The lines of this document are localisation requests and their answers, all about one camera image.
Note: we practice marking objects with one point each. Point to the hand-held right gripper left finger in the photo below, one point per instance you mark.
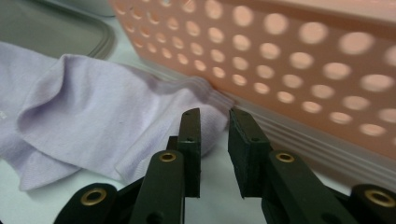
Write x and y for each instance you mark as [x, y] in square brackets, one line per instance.
[190, 155]

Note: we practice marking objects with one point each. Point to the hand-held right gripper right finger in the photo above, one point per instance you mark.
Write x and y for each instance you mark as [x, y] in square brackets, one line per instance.
[249, 161]

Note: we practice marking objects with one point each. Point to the purple sock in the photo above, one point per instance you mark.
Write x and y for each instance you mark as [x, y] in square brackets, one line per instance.
[21, 71]
[109, 115]

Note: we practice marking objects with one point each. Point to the pink perforated plastic basket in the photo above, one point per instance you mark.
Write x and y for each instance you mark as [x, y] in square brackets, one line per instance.
[280, 62]

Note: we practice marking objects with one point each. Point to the grey translucent box lid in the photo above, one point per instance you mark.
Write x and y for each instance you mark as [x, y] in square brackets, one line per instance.
[46, 28]

